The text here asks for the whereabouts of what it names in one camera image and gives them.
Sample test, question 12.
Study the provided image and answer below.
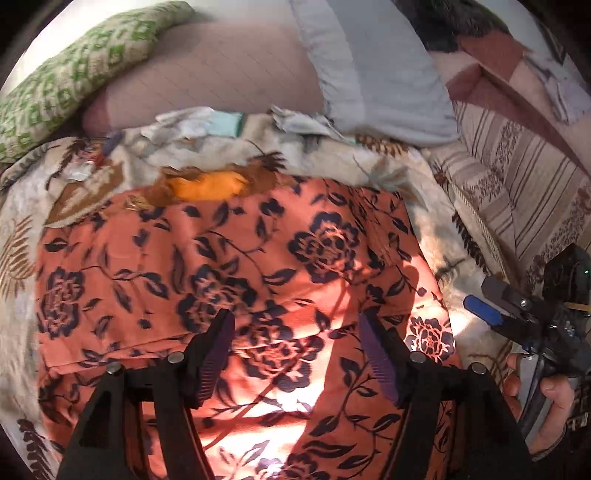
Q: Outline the orange floral blouse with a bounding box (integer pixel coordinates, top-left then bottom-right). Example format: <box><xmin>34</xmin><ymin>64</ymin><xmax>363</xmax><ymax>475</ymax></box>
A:
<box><xmin>36</xmin><ymin>178</ymin><xmax>459</xmax><ymax>479</ymax></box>

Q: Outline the person's right hand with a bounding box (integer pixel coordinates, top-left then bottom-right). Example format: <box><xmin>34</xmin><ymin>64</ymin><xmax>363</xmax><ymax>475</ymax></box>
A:
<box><xmin>503</xmin><ymin>354</ymin><xmax>575</xmax><ymax>457</ymax></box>

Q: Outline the striped beige pillow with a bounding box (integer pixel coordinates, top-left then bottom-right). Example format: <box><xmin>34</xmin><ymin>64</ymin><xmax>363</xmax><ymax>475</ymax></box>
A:
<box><xmin>427</xmin><ymin>102</ymin><xmax>590</xmax><ymax>293</ymax></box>

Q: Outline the pink brown patchwork quilt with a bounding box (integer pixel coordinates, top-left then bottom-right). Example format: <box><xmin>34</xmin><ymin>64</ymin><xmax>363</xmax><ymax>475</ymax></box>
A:
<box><xmin>430</xmin><ymin>31</ymin><xmax>590</xmax><ymax>172</ymax></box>

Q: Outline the grey-blue pillow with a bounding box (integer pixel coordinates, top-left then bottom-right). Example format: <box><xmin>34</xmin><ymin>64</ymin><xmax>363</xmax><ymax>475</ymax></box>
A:
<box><xmin>290</xmin><ymin>0</ymin><xmax>460</xmax><ymax>147</ymax></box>

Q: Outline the grey crumpled cloth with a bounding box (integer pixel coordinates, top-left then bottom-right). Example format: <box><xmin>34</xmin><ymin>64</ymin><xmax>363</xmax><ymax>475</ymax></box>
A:
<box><xmin>270</xmin><ymin>106</ymin><xmax>344</xmax><ymax>140</ymax></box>

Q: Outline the dark fuzzy cushion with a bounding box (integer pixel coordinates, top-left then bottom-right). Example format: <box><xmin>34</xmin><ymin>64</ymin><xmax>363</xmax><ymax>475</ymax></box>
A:
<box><xmin>393</xmin><ymin>0</ymin><xmax>510</xmax><ymax>53</ymax></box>

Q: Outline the small pen and wrapper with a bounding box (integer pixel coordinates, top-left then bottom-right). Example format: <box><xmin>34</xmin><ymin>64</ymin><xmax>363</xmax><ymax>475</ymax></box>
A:
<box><xmin>60</xmin><ymin>131</ymin><xmax>123</xmax><ymax>182</ymax></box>

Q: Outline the white leaf-print blanket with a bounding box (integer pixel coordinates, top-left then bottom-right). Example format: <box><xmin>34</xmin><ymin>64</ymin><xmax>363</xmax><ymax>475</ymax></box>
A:
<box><xmin>1</xmin><ymin>114</ymin><xmax>486</xmax><ymax>479</ymax></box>

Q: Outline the white glove with teal cuff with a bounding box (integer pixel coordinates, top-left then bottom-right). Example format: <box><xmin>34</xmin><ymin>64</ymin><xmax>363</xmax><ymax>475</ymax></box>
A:
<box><xmin>140</xmin><ymin>107</ymin><xmax>245</xmax><ymax>144</ymax></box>

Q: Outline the green checkered pillow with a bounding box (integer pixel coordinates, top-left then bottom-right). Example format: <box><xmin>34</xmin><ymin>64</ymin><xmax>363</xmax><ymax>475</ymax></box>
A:
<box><xmin>1</xmin><ymin>1</ymin><xmax>194</xmax><ymax>164</ymax></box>

